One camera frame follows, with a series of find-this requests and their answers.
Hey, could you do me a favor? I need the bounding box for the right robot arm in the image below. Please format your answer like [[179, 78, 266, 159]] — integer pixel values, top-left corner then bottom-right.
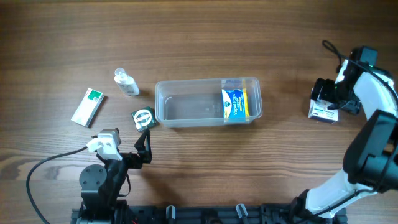
[[288, 40, 397, 223]]

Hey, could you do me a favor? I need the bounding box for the white plastic bottle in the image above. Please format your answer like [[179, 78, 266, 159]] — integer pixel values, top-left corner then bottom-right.
[[114, 68, 140, 96]]

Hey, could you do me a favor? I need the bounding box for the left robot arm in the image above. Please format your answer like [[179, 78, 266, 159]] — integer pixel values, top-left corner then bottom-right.
[[71, 128, 152, 223]]

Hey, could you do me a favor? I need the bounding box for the black cable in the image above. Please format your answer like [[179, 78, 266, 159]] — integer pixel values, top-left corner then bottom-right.
[[322, 39, 398, 108], [25, 145, 88, 224]]

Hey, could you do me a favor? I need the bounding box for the white blue medicine box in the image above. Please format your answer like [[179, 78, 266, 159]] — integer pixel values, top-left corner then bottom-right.
[[308, 99, 338, 123]]

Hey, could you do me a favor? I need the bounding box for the clear plastic container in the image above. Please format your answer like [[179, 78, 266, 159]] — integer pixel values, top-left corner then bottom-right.
[[155, 77, 263, 128]]

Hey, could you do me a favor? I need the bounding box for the left black cable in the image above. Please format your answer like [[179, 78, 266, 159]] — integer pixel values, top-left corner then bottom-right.
[[25, 145, 88, 224]]

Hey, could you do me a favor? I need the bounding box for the green round floss pack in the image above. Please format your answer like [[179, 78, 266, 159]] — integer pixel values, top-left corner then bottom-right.
[[131, 106, 157, 132]]

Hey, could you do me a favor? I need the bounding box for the white green medicine box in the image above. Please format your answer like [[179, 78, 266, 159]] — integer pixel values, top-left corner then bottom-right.
[[71, 88, 104, 128]]

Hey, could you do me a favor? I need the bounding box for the right black cable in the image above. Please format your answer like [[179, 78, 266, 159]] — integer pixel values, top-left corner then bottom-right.
[[322, 39, 398, 108]]

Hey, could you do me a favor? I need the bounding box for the blue yellow VapoDrops box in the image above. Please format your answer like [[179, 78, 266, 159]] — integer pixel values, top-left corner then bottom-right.
[[221, 88, 249, 119]]

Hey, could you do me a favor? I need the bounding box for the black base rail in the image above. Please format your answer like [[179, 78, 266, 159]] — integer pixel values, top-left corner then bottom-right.
[[70, 203, 348, 224]]

